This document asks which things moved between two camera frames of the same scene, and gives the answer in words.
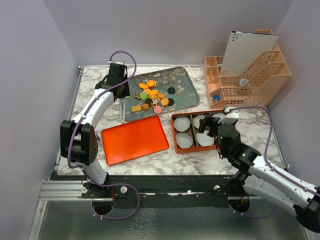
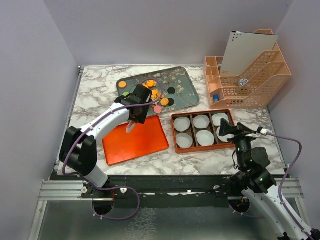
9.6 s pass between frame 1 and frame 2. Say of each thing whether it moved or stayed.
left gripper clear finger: moved
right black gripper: moved
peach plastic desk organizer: stayed
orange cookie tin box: stayed
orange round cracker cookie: stayed
